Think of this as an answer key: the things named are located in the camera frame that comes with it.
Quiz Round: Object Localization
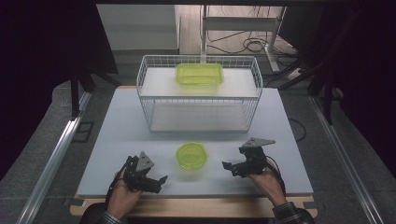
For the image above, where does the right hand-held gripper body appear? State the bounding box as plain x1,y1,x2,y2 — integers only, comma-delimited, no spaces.
232,137,276,179

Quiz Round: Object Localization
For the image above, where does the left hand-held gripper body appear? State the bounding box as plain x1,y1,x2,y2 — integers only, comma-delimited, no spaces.
123,151,163,194

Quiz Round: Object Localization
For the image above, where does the round green plastic container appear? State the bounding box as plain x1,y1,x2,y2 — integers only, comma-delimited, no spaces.
175,141,209,171

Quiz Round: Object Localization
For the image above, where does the white wire rack shelf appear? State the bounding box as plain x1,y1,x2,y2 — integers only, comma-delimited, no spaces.
135,54,264,134

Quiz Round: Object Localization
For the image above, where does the rectangular green plastic container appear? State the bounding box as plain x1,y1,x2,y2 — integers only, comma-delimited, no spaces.
175,63,225,88

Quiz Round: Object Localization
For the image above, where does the person's left hand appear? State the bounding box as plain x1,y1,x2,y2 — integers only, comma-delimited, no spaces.
106,178,144,220

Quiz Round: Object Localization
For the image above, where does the person's right hand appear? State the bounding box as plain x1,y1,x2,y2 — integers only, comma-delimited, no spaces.
247,164,288,207

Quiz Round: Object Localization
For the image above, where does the black chair armrest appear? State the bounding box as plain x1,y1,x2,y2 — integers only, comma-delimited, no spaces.
300,208,316,224
78,203,108,224

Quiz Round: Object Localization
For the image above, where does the white power strip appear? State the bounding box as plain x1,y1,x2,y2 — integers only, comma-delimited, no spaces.
286,67,305,82

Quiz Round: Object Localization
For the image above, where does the black metal stand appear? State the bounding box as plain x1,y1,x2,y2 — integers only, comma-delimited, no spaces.
277,46,344,126
69,62,123,121

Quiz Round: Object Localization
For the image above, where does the dark curtain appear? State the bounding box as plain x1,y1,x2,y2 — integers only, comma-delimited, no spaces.
0,0,120,182
279,4,396,175

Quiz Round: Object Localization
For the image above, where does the white cabinet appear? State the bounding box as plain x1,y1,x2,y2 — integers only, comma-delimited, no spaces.
96,4,181,52

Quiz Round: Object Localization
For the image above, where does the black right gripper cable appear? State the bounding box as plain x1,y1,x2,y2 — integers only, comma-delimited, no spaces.
265,155,287,198

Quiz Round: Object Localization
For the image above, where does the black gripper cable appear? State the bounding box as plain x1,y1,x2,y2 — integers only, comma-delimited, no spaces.
265,155,287,198
105,156,133,210

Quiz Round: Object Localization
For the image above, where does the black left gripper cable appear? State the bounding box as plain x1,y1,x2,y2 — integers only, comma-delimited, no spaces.
105,156,133,210

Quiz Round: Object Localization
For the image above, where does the black cable loop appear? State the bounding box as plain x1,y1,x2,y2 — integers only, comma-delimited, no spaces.
288,118,308,143

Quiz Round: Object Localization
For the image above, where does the silver metal rail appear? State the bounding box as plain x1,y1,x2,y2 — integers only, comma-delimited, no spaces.
309,94,386,224
17,91,93,224

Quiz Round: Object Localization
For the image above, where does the black floor cables bundle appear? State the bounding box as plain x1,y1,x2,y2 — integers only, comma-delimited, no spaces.
206,31,298,58

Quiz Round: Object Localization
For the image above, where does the white metal desk frame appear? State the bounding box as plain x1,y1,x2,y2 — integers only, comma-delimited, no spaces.
200,5,287,73

